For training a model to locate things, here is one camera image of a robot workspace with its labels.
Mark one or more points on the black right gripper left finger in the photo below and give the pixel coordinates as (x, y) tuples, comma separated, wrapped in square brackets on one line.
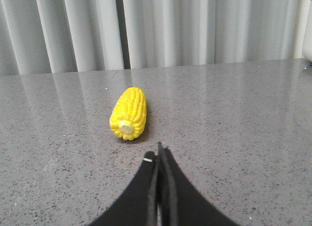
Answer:
[(137, 205)]

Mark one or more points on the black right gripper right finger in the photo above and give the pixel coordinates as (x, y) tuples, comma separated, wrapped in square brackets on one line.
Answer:
[(180, 202)]

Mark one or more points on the yellow corn cob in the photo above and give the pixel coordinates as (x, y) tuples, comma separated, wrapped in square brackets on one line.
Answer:
[(129, 116)]

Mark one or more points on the white object at right edge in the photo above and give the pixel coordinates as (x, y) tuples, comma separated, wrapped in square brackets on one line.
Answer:
[(307, 42)]

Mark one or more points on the white pleated curtain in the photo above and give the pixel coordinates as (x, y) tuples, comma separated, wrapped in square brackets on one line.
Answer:
[(55, 36)]

